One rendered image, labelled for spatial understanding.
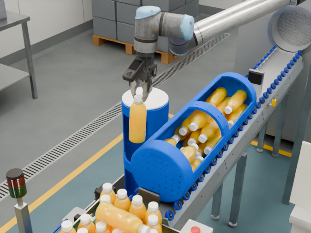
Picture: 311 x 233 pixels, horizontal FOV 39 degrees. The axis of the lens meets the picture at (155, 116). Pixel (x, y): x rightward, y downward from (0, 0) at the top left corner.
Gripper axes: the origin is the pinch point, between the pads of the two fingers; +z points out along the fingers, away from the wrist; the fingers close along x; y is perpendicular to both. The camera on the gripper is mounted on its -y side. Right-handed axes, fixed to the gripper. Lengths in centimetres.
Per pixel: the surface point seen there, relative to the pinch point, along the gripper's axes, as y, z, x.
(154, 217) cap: -25.2, 32.9, -25.0
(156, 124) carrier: 60, 47, 21
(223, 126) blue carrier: 40, 23, -25
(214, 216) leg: 105, 134, -12
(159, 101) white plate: 67, 36, 24
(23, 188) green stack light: -45, 28, 22
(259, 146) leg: 201, 122, -14
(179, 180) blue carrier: -1.0, 31.0, -23.1
